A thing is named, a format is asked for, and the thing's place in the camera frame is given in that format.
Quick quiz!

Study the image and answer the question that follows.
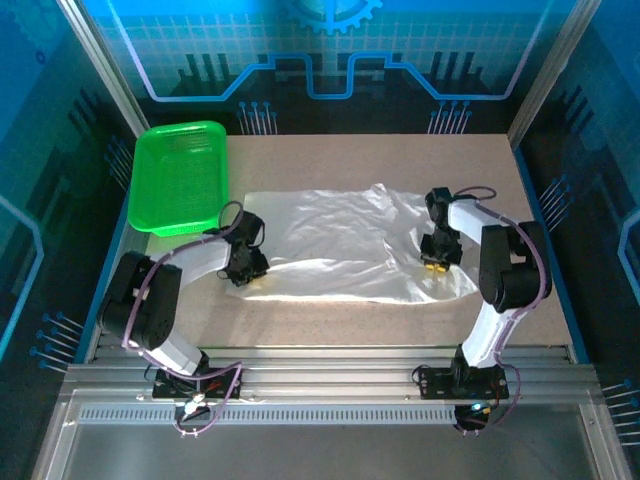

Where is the green plastic mesh basket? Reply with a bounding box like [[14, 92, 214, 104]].
[[127, 120, 231, 238]]

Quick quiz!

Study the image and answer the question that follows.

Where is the grey slotted cable duct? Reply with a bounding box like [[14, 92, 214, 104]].
[[77, 404, 459, 427]]

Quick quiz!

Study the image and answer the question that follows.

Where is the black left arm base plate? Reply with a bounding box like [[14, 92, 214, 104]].
[[151, 366, 244, 401]]

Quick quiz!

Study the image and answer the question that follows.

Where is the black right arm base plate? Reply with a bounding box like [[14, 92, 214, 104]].
[[413, 364, 511, 402]]

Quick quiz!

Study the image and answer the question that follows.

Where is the aluminium frame rail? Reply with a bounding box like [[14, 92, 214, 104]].
[[62, 344, 601, 407]]

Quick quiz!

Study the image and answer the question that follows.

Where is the clear plastic bag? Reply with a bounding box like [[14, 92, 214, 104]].
[[227, 182, 481, 305]]

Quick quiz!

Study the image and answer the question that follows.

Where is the aluminium frame post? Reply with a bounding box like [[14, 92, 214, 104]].
[[57, 0, 150, 139], [507, 0, 604, 147]]

